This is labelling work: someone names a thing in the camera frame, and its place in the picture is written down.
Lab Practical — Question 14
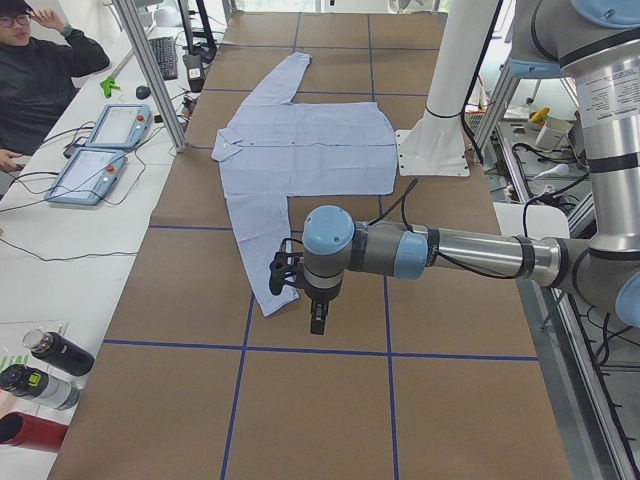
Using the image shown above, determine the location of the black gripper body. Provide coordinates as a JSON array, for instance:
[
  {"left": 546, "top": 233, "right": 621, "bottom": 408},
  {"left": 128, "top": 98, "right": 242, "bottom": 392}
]
[{"left": 310, "top": 299, "right": 330, "bottom": 320}]

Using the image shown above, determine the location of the light blue striped shirt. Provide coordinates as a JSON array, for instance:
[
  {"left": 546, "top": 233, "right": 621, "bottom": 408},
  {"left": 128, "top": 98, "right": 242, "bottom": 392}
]
[{"left": 212, "top": 52, "right": 398, "bottom": 316}]

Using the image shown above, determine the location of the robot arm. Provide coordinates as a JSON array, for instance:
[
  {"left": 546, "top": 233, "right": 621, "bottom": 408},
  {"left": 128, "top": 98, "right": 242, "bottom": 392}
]
[{"left": 294, "top": 1, "right": 639, "bottom": 334}]

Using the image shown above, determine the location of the lower blue teach pendant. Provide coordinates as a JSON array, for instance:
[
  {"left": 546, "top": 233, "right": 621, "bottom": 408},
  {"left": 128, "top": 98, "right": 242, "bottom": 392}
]
[{"left": 44, "top": 147, "right": 126, "bottom": 206}]

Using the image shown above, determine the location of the blue teach pendant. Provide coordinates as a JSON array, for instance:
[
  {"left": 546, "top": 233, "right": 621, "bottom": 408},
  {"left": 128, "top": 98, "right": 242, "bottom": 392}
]
[
  {"left": 44, "top": 147, "right": 126, "bottom": 206},
  {"left": 85, "top": 104, "right": 153, "bottom": 150}
]

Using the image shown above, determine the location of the black water bottle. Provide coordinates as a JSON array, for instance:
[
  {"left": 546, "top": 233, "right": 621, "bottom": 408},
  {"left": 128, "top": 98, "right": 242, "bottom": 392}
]
[{"left": 23, "top": 329, "right": 95, "bottom": 377}]

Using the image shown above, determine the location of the upper blue teach pendant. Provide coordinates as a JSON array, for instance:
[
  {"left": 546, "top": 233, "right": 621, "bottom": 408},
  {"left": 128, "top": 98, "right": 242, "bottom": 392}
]
[{"left": 85, "top": 104, "right": 153, "bottom": 150}]

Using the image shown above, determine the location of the black computer mouse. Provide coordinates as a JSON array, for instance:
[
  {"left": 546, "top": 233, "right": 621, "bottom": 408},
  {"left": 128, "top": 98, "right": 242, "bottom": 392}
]
[{"left": 135, "top": 85, "right": 151, "bottom": 100}]

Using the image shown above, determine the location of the grey bottle green cap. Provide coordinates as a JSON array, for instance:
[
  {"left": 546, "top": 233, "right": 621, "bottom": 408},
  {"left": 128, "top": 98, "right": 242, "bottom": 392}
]
[{"left": 1, "top": 364, "right": 80, "bottom": 410}]

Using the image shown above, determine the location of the black keyboard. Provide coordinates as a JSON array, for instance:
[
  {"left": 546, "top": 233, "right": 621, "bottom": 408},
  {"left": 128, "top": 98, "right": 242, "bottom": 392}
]
[{"left": 148, "top": 36, "right": 178, "bottom": 80}]

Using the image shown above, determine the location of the red bottle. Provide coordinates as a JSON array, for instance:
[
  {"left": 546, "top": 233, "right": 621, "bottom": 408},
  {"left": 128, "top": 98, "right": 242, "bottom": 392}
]
[{"left": 1, "top": 412, "right": 68, "bottom": 453}]

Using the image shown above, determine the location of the seated person in black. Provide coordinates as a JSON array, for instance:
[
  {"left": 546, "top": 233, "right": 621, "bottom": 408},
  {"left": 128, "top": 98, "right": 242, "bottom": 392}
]
[{"left": 1, "top": 1, "right": 110, "bottom": 173}]

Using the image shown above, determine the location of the green handled tool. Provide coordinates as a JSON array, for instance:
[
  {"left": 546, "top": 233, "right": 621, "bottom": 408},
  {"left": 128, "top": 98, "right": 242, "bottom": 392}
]
[{"left": 100, "top": 76, "right": 121, "bottom": 98}]

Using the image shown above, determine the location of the aluminium frame post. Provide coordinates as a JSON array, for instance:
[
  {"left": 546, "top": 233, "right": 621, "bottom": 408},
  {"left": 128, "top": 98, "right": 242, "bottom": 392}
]
[{"left": 113, "top": 0, "right": 186, "bottom": 153}]

